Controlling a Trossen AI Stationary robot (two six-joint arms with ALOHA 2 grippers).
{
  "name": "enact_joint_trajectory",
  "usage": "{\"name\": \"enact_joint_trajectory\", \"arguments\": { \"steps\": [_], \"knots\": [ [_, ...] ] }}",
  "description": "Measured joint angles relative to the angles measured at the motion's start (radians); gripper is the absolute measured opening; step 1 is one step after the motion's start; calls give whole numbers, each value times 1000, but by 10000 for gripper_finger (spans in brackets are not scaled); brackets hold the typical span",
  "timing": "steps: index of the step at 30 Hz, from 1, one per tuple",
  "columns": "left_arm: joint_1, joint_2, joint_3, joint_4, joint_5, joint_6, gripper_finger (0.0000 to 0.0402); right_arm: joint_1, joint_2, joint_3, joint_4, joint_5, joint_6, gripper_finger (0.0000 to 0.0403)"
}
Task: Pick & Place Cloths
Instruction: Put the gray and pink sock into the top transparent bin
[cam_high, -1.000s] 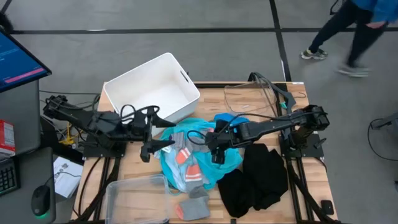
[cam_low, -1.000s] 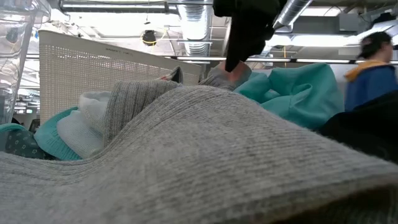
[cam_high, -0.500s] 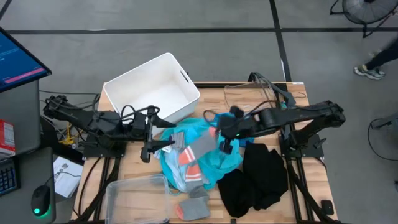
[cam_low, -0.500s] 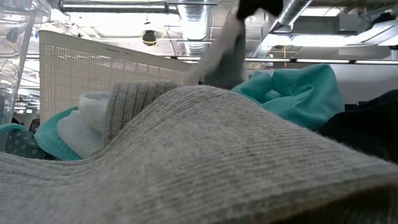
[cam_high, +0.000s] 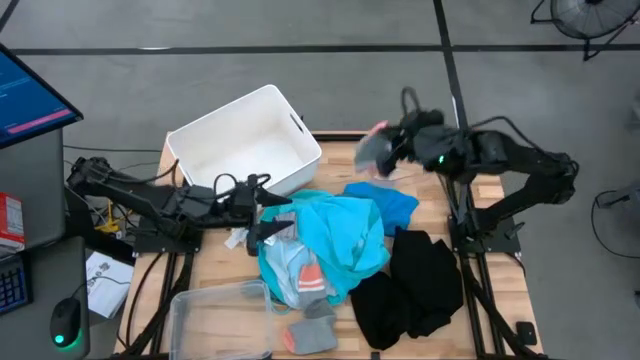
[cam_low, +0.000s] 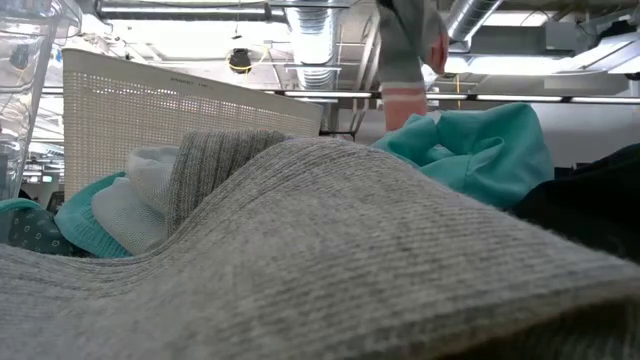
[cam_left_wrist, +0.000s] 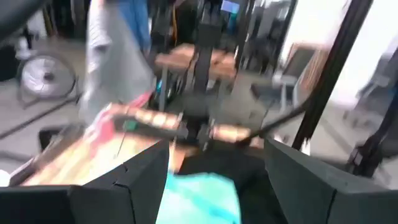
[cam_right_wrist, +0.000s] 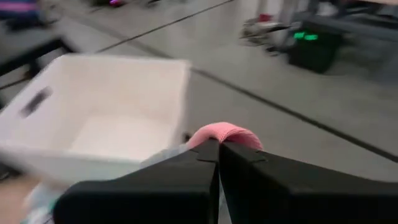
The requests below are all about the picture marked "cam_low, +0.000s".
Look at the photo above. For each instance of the grey knit sock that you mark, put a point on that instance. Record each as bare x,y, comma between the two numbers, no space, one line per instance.
320,250

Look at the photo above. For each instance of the grey sock with pink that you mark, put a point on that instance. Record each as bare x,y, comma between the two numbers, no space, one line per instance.
400,45

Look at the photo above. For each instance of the white cloth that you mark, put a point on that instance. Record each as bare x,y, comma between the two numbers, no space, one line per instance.
130,215

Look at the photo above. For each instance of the teal knit cloth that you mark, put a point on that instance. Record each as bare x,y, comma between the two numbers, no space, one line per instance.
75,225

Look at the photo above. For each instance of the black cloth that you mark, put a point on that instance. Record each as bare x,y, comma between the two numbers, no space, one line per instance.
590,210

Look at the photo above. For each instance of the black ceiling device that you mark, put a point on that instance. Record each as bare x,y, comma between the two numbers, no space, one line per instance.
240,60

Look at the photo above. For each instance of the white perforated laundry basket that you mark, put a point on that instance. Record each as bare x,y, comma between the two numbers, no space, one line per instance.
150,115

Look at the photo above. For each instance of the ceiling light bar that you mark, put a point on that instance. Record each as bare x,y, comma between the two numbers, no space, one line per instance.
520,98

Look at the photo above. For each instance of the large clear plastic bin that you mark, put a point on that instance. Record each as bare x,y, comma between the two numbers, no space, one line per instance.
25,75

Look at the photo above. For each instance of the silver spiral ventilation duct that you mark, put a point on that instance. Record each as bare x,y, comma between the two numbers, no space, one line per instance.
315,40
472,17

